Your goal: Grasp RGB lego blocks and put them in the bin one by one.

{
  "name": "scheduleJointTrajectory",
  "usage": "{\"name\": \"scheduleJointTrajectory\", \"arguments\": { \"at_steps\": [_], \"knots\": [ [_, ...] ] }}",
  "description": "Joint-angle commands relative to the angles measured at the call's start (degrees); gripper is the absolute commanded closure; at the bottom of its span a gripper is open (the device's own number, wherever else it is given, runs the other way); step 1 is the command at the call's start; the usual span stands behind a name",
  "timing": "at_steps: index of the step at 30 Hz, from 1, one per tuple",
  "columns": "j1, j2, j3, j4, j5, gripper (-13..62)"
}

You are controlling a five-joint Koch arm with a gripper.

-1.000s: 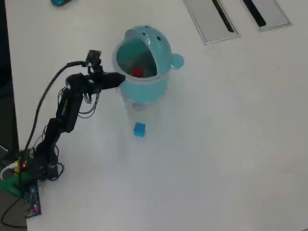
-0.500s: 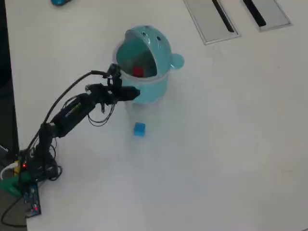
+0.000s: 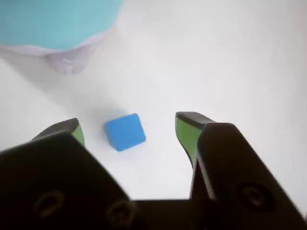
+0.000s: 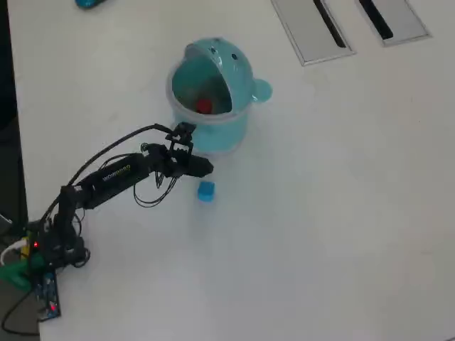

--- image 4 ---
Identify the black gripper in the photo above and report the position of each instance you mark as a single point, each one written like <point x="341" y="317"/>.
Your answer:
<point x="174" y="163"/>

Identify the blue cube block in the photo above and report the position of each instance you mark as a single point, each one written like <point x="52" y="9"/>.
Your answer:
<point x="206" y="192"/>

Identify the red cube block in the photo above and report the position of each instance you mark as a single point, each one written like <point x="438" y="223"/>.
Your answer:
<point x="204" y="106"/>

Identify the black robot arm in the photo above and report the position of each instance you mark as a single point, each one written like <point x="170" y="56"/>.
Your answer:
<point x="113" y="177"/>

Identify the teal round bin body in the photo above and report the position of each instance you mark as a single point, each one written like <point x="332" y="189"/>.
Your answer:
<point x="220" y="131"/>

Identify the teal dome bin lid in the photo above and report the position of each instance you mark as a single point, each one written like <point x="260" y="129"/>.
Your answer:
<point x="238" y="71"/>

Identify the yellow plug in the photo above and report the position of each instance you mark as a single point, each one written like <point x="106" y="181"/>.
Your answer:
<point x="25" y="251"/>

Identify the teal blue gadget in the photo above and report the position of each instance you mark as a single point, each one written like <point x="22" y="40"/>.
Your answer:
<point x="89" y="3"/>

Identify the blue controller circuit board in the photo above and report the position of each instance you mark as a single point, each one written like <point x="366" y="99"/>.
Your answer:
<point x="48" y="295"/>

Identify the green table clamp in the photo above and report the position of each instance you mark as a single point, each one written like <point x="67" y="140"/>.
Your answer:
<point x="16" y="273"/>

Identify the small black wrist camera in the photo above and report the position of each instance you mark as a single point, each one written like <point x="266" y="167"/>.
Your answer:
<point x="182" y="132"/>

